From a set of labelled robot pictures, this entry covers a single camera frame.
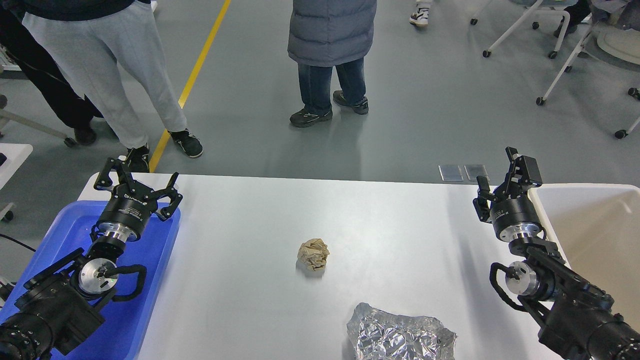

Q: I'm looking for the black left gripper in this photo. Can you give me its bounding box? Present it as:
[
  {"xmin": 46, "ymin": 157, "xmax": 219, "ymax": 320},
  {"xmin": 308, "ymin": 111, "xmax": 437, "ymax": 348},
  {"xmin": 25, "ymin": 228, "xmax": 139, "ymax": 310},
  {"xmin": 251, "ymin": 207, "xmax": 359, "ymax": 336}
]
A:
[{"xmin": 93, "ymin": 157, "xmax": 184, "ymax": 242}]

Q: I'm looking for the metal floor plate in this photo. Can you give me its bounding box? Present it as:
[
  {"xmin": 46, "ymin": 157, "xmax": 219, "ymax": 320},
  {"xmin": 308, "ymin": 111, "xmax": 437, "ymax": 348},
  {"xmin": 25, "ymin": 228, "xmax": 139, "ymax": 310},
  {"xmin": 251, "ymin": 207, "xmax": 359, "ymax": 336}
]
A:
[
  {"xmin": 464, "ymin": 164, "xmax": 489, "ymax": 182},
  {"xmin": 438, "ymin": 164, "xmax": 464, "ymax": 182}
]

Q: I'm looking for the person in grey sweatpants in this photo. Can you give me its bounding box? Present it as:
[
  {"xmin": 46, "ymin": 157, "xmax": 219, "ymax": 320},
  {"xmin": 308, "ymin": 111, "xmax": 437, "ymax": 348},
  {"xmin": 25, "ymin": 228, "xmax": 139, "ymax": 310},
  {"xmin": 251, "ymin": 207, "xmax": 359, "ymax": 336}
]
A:
[{"xmin": 2, "ymin": 0, "xmax": 203, "ymax": 173}]

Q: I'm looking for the left metal floor plate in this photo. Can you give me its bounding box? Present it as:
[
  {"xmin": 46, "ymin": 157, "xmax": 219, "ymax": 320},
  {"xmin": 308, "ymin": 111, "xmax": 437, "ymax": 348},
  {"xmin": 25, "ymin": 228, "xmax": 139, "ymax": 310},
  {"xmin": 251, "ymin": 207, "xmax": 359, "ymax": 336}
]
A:
[{"xmin": 438, "ymin": 164, "xmax": 464, "ymax": 182}]

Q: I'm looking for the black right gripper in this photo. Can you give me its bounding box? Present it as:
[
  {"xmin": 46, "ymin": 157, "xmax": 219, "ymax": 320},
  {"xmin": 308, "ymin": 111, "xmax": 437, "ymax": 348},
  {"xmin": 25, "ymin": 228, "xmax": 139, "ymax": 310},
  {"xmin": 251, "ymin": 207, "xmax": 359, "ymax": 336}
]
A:
[{"xmin": 472, "ymin": 146, "xmax": 544, "ymax": 243}]

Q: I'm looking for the blue plastic tray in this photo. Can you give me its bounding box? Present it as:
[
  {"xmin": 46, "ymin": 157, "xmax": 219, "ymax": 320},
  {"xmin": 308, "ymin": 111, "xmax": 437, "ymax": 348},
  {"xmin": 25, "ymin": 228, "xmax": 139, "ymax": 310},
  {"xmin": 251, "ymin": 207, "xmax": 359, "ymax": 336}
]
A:
[{"xmin": 0, "ymin": 200, "xmax": 182, "ymax": 360}]

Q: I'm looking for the white table at left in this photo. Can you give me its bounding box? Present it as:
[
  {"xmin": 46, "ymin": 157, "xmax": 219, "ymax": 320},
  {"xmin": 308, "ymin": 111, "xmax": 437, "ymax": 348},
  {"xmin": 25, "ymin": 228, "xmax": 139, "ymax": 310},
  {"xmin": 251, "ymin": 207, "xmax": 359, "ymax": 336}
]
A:
[{"xmin": 0, "ymin": 142, "xmax": 34, "ymax": 222}]

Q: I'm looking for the crumpled brown paper ball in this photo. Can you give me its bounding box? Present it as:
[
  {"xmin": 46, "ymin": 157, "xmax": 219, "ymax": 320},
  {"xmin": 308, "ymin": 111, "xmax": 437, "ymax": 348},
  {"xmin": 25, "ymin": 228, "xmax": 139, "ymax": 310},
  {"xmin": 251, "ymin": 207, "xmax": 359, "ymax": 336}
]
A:
[{"xmin": 297, "ymin": 238, "xmax": 330, "ymax": 272}]

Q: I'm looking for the person in grey puffer coat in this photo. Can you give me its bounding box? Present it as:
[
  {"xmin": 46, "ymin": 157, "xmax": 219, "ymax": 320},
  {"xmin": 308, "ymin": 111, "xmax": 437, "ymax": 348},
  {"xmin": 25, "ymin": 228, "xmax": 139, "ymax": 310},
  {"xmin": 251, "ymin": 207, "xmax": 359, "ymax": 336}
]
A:
[{"xmin": 287, "ymin": 0, "xmax": 377, "ymax": 128}]

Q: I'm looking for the right metal floor plate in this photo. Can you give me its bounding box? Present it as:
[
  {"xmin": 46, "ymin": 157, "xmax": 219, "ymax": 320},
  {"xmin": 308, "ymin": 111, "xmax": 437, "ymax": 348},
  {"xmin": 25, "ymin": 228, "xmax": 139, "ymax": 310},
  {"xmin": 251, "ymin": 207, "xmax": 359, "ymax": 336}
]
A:
[{"xmin": 464, "ymin": 164, "xmax": 489, "ymax": 182}]

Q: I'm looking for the person in black trousers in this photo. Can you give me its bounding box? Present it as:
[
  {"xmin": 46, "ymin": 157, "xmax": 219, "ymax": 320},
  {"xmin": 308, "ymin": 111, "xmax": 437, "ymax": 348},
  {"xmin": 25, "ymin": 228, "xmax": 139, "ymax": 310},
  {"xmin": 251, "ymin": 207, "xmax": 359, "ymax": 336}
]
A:
[{"xmin": 0, "ymin": 8, "xmax": 103, "ymax": 146}]

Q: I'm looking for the grey chair leg left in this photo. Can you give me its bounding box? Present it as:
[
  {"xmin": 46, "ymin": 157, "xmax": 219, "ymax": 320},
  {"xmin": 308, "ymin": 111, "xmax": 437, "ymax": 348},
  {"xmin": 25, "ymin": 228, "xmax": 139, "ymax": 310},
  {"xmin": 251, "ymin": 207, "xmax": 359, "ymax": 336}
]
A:
[{"xmin": 0, "ymin": 94, "xmax": 78, "ymax": 148}]

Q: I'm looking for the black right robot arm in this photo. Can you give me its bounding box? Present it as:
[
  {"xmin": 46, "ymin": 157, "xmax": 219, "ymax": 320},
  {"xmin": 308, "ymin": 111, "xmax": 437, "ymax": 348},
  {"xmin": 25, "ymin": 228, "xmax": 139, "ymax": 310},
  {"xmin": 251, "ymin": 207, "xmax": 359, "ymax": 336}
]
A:
[{"xmin": 473, "ymin": 146, "xmax": 640, "ymax": 360}]

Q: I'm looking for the beige plastic bin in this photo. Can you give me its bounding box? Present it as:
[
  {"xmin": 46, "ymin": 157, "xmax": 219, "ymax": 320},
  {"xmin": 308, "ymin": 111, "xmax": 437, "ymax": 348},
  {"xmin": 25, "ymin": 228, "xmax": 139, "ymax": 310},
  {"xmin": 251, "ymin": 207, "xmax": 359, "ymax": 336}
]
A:
[{"xmin": 529, "ymin": 183, "xmax": 640, "ymax": 330}]

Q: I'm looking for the aluminium foil sheet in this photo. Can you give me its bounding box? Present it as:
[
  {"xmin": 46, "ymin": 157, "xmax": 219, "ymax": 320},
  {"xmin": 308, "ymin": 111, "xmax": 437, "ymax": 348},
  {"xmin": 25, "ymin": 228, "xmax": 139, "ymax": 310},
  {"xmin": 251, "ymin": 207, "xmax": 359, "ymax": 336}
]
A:
[{"xmin": 346, "ymin": 302, "xmax": 457, "ymax": 360}]

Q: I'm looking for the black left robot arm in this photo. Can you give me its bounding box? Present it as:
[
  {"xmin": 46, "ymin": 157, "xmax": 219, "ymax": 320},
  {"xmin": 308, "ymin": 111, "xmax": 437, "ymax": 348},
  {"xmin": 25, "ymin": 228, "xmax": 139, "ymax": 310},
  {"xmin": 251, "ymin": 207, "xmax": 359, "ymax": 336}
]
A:
[{"xmin": 1, "ymin": 158, "xmax": 183, "ymax": 360}]

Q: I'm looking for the white sneaker foot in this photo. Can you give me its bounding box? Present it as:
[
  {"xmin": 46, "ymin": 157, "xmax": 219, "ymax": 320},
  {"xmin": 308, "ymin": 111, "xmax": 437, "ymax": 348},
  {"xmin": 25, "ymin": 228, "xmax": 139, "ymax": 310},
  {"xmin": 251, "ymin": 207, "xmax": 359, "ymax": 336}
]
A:
[{"xmin": 409, "ymin": 0, "xmax": 433, "ymax": 28}]

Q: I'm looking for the white wheeled chair frame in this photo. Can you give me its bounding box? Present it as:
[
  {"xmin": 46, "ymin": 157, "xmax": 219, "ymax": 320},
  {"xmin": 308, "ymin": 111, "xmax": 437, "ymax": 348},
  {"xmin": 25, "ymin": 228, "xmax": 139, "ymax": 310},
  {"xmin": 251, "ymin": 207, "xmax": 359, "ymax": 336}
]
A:
[{"xmin": 482, "ymin": 0, "xmax": 577, "ymax": 59}]

